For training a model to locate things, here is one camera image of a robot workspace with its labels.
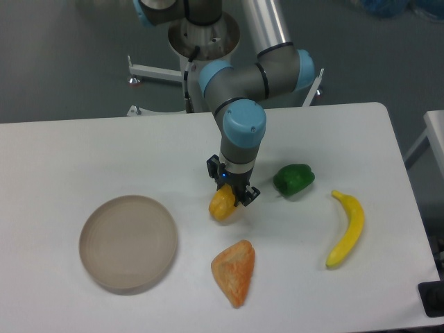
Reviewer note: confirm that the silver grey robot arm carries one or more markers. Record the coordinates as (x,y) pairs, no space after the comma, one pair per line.
(243,123)

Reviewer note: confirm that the white side table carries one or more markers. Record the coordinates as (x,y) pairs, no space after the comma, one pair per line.
(424,165)

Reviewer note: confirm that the blue bag in background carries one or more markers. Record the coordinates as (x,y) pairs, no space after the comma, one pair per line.
(427,9)

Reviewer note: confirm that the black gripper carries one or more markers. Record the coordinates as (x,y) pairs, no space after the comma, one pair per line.
(235,175)

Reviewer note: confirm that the beige round plate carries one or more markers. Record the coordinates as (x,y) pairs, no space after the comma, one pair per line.
(128,244)

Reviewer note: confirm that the yellow pepper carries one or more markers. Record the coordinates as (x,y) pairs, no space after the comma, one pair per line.
(222,205)

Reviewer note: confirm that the black device at table edge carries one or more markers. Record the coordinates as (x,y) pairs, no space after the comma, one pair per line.
(431,295)

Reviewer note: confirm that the green pepper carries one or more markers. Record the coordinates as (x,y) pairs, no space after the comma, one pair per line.
(293,178)

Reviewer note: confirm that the yellow banana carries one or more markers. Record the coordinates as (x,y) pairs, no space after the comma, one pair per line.
(356,221)

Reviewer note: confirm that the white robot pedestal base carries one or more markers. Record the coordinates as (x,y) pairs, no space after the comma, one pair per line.
(204,40)

